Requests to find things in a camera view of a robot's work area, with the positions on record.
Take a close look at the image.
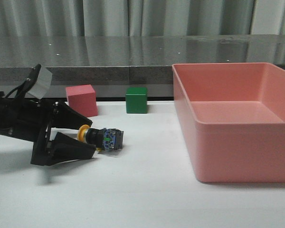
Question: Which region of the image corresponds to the yellow push button switch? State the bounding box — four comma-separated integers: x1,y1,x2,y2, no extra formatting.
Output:
77,124,124,152

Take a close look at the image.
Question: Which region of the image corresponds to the right green cube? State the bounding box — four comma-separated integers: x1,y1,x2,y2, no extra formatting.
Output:
125,87,147,114

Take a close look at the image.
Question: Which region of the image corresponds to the pink plastic bin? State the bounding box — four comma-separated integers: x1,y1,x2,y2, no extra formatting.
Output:
172,63,285,182

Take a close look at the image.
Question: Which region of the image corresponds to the pink cube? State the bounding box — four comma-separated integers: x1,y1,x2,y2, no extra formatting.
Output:
66,85,98,117

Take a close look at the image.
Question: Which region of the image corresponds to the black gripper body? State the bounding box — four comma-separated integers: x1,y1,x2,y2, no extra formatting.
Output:
0,91,59,166

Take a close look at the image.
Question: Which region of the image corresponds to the grey curtain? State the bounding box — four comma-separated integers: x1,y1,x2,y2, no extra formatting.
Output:
0,0,285,37

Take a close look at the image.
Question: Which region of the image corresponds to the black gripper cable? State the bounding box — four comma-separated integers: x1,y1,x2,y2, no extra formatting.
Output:
5,64,42,100

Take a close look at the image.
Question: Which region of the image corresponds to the grey stone counter slab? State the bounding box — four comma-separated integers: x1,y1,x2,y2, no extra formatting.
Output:
0,35,285,100

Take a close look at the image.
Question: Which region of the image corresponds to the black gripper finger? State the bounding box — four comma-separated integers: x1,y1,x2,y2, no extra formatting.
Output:
52,101,93,130
47,132,96,166

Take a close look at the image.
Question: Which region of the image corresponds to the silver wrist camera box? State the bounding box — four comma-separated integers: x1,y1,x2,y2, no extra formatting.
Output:
28,67,52,99

